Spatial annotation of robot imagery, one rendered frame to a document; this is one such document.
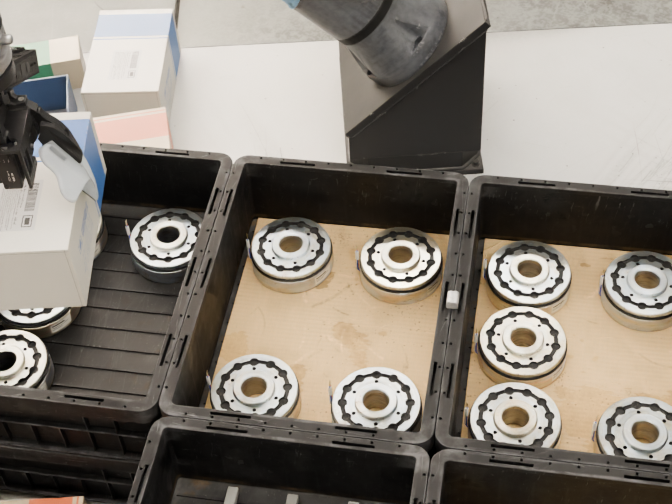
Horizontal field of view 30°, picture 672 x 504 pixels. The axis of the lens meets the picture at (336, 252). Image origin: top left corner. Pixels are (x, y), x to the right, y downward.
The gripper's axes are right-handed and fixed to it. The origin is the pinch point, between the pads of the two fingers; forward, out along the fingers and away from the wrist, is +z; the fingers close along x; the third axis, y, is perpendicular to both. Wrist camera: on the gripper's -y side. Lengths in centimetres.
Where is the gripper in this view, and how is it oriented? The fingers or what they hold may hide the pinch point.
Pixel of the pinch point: (28, 197)
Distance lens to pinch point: 136.1
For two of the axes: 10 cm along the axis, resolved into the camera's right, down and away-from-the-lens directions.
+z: 0.5, 6.5, 7.6
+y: 0.1, 7.6, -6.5
